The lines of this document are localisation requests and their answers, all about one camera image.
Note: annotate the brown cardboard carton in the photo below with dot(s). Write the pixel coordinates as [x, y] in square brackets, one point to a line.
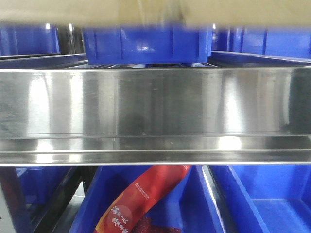
[148, 12]

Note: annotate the blue bin upper centre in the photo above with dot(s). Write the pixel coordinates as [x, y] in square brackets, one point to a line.
[159, 44]

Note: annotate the red snack bag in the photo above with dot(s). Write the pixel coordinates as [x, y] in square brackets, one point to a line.
[139, 197]

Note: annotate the blue bin with snack bag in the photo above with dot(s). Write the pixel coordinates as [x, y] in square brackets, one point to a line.
[189, 207]

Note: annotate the blue bin upper right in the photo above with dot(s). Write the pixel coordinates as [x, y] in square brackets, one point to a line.
[261, 47]

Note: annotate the blue bin lower right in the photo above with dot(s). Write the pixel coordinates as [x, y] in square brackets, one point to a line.
[267, 198]

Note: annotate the blue bin lower left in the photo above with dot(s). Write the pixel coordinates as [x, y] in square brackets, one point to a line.
[38, 183]

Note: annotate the blue bin upper left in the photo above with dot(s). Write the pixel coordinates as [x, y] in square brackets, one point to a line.
[40, 46]

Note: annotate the stainless steel shelf rail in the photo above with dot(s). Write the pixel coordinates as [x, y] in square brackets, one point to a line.
[249, 115]

